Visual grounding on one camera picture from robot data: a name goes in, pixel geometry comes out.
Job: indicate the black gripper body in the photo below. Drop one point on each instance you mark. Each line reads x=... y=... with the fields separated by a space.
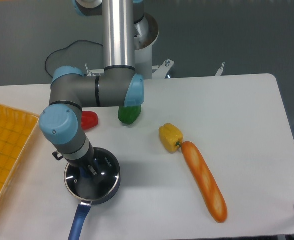
x=82 y=160

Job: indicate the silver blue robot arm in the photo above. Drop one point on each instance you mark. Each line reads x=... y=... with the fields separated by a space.
x=119 y=86

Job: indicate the red bell pepper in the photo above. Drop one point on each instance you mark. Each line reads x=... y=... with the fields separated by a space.
x=89 y=120

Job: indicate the green bell pepper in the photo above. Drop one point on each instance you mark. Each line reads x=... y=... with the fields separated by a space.
x=128 y=115

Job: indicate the yellow woven basket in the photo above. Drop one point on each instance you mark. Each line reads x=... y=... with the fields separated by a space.
x=17 y=130

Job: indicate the yellow bell pepper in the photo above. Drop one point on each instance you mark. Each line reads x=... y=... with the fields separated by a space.
x=171 y=137

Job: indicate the orange baguette bread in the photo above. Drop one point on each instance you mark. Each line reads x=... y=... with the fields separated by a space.
x=206 y=182

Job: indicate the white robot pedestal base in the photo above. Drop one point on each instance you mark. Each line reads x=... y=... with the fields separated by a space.
x=147 y=32

